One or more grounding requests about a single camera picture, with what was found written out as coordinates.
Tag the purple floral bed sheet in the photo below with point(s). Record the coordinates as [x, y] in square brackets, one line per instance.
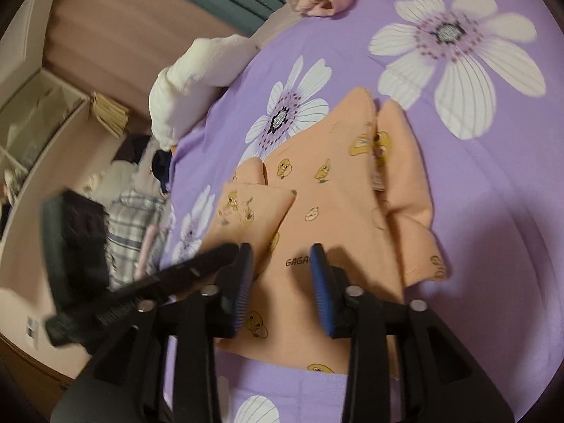
[484, 229]

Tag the white fluffy blanket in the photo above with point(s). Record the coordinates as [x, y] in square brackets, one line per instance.
[189, 79]

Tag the light pink cloth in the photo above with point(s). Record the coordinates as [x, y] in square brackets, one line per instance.
[147, 246]

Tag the white wall outlet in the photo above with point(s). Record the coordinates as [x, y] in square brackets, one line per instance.
[31, 327]

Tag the navy cloth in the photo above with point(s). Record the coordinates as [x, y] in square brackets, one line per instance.
[161, 169]

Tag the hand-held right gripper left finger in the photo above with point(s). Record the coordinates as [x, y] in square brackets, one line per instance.
[241, 284]

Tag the grey plaid cloth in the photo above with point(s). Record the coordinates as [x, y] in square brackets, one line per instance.
[132, 224]

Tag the orange duck print pants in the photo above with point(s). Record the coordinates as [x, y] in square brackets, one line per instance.
[335, 194]

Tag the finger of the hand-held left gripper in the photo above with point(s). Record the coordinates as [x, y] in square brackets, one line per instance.
[189, 268]

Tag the white shelf unit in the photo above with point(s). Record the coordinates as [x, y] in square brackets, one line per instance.
[35, 132]

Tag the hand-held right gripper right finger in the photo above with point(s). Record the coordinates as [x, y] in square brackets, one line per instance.
[324, 291]

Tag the straw coloured woven item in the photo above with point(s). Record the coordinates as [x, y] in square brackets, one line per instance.
[109, 113]

